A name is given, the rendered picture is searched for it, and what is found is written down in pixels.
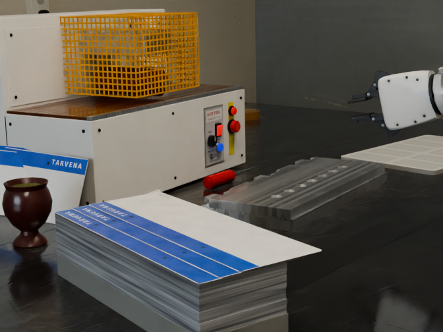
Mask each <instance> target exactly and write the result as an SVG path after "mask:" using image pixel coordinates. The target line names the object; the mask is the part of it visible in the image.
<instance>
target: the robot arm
mask: <svg viewBox="0 0 443 332"><path fill-rule="evenodd" d="M438 70H439V72H437V74H436V73H435V72H434V71H433V70H420V71H412V72H403V73H399V74H392V73H390V72H386V71H383V70H377V71H376V72H375V75H374V82H373V83H372V85H371V86H370V88H369V90H368V91H367V92H366V93H363V94H357V95H353V96H352V98H353V99H350V100H347V103H348V104H350V103H357V102H360V101H366V100H369V99H371V98H373V97H376V96H380V102H381V106H382V113H380V114H377V113H374V112H372V113H365V114H362V115H355V116H353V117H351V121H354V120H357V123H362V122H367V121H372V122H375V123H376V124H377V125H378V126H380V127H381V128H383V129H384V132H385V133H386V134H387V135H388V136H389V137H393V136H394V135H396V134H397V133H398V132H399V131H401V130H402V129H403V128H408V127H412V126H417V125H423V124H425V123H429V122H432V121H435V120H438V119H440V118H441V117H442V116H443V67H440V68H439V69H438Z"/></svg>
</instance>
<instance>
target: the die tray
mask: <svg viewBox="0 0 443 332"><path fill-rule="evenodd" d="M341 159H344V160H352V161H365V162H372V163H384V164H385V168H389V169H397V170H402V171H409V172H414V173H422V174H426V175H438V174H440V173H443V136H433V135H423V136H418V137H415V138H410V139H407V140H402V141H399V142H394V143H391V144H386V145H383V146H378V147H375V148H371V149H367V150H363V151H359V152H355V153H350V154H347V155H342V156H341Z"/></svg>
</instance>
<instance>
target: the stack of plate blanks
mask: <svg viewBox="0 0 443 332"><path fill-rule="evenodd" d="M55 227H56V233H55V238H56V241H57V268H58V275H60V276H61V277H62V278H64V279H66V280H67V281H69V282H70V283H72V284H74V285H75V286H77V287H78V288H80V289H81V290H83V291H84V292H86V293H88V294H89V295H91V296H93V297H94V298H95V299H97V300H99V301H100V302H102V303H103V304H105V305H106V306H108V307H110V308H111V309H112V310H114V311H116V312H117V313H119V314H121V315H122V316H124V317H125V318H127V319H128V320H130V321H131V322H133V323H135V324H136V325H138V326H139V327H141V328H143V329H144V330H145V331H147V332H288V313H287V299H286V286H287V272H286V271H287V262H283V263H279V264H276V265H271V266H268V267H263V268H260V269H255V270H252V271H248V272H245V273H240V274H237V275H232V276H230V277H225V278H217V277H214V276H213V275H211V274H209V273H206V272H204V271H202V270H200V269H198V268H195V267H193V266H191V265H189V264H187V263H185V262H182V261H181V260H178V259H177V258H174V257H172V256H170V255H168V254H166V253H164V252H161V251H159V250H157V249H155V248H153V247H151V246H149V245H147V244H145V243H143V242H140V241H138V240H136V239H134V238H132V237H130V236H127V235H125V234H123V233H121V232H119V231H116V230H115V229H112V228H111V227H108V226H106V225H104V224H102V223H100V222H98V221H96V220H93V219H91V218H89V217H87V216H85V215H83V214H81V213H79V212H77V211H75V210H73V209H66V210H63V211H56V212H55Z"/></svg>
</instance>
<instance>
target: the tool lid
mask: <svg viewBox="0 0 443 332"><path fill-rule="evenodd" d="M384 171H385V164H384V163H372V162H365V161H352V160H344V159H332V158H325V157H312V158H311V159H310V160H309V161H302V162H300V163H297V164H294V165H288V166H286V167H283V168H281V169H278V170H277V171H276V172H275V173H272V174H271V176H269V177H262V178H259V179H256V180H254V181H252V182H245V183H243V184H240V185H238V186H234V187H233V188H230V189H229V190H228V191H227V192H224V193H223V195H222V196H219V197H217V196H214V197H211V198H209V208H217V209H225V210H230V211H239V212H244V213H252V214H257V215H266V216H271V217H279V218H284V219H292V218H294V217H296V216H298V215H300V214H302V213H304V212H306V211H308V210H310V209H312V208H314V207H316V206H318V205H320V204H322V203H324V202H326V201H328V200H330V199H331V198H333V197H335V196H337V195H339V194H341V193H343V192H345V191H347V190H349V189H351V188H353V187H355V186H357V185H359V184H361V183H363V182H365V181H367V180H369V179H371V178H373V177H375V176H376V175H379V174H380V173H383V172H384Z"/></svg>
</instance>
